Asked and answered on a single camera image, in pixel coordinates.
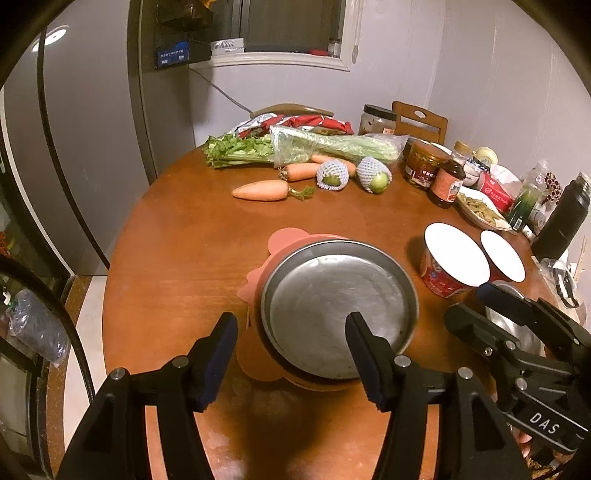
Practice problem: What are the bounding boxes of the chili sauce jar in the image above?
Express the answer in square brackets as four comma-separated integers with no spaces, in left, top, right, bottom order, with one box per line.
[403,141,451,191]

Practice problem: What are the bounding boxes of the celery bunch in plastic bag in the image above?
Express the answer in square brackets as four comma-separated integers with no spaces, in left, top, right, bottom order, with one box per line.
[203,126,409,169]

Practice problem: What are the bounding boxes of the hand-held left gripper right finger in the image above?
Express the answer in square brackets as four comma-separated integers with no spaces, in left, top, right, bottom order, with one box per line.
[345,311,532,480]

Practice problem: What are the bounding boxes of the black thermos flask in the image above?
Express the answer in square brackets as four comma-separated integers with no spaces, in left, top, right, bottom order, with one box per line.
[531,172,591,261]

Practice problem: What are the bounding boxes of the red paper bowl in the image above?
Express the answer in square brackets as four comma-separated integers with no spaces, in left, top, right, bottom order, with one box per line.
[480,229,527,283]
[420,223,491,300]

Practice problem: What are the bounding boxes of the grey refrigerator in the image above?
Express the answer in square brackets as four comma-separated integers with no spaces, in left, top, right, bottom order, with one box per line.
[0,0,197,278]

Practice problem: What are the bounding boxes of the white oval dish with food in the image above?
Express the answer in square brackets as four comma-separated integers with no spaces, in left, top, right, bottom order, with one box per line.
[455,187,513,232]

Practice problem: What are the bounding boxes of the black strap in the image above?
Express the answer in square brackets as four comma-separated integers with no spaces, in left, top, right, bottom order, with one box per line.
[551,265,580,310]

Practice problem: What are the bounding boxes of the steel plate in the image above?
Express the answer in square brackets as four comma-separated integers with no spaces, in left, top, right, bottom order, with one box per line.
[260,240,420,380]

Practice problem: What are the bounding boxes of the red tissue pack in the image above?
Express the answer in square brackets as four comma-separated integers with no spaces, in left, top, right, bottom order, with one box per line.
[478,164,525,213]

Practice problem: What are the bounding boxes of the small printed packets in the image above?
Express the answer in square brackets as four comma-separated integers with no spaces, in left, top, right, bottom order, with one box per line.
[542,172,563,204]

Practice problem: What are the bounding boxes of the red snack bag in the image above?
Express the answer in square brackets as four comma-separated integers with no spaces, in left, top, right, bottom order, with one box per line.
[238,113,354,137]

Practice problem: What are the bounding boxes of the dark item in plastic bag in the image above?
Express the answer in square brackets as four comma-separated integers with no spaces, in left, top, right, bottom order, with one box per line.
[7,288,70,365]

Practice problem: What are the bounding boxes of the wooden chair with curved back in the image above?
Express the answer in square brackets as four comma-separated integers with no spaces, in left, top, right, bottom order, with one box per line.
[249,104,334,119]

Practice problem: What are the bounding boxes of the blue box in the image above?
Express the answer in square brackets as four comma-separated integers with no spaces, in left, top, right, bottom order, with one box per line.
[154,41,191,70]

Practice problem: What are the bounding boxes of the clear plastic bag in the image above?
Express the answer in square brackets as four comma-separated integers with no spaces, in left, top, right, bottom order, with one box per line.
[538,257,573,296]

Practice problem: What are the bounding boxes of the large carrot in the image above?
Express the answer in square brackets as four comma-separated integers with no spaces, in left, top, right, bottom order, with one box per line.
[232,180,315,202]

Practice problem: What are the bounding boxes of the person's right hand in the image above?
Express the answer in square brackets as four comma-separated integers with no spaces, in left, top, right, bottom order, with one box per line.
[510,428,572,467]

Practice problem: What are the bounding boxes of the wooden chopsticks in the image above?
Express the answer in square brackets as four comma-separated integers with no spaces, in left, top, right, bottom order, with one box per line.
[577,235,590,287]

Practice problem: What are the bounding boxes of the green fruit in foam net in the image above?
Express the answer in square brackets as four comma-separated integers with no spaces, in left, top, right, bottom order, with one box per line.
[356,157,393,195]
[316,160,349,191]

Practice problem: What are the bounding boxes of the black curved metal frame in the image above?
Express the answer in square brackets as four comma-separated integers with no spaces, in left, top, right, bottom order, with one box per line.
[0,254,100,480]

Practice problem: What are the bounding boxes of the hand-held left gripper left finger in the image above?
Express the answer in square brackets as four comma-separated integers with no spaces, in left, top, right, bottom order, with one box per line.
[55,312,239,480]

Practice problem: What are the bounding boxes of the glass jar with black lid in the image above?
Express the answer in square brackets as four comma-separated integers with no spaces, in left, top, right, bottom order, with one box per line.
[359,104,398,137]

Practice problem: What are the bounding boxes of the white box on windowsill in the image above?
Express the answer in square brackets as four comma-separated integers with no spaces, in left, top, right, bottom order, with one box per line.
[210,39,245,56]

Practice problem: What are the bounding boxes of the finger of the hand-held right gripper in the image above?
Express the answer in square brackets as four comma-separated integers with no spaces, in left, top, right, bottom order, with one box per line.
[444,302,521,367]
[477,282,580,345]

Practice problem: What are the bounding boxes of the grey wall cable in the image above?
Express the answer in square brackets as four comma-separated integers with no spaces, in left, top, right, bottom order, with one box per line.
[189,69,253,116]

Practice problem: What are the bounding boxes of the sauce bottle with red label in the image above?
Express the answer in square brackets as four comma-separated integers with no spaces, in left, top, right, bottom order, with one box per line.
[427,159,467,209]

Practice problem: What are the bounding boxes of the plastic bottle with green liquid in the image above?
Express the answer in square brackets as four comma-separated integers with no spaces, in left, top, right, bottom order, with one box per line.
[505,160,552,232]

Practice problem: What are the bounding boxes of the window with white frame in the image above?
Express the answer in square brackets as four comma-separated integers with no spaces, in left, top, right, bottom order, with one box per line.
[189,0,352,72]

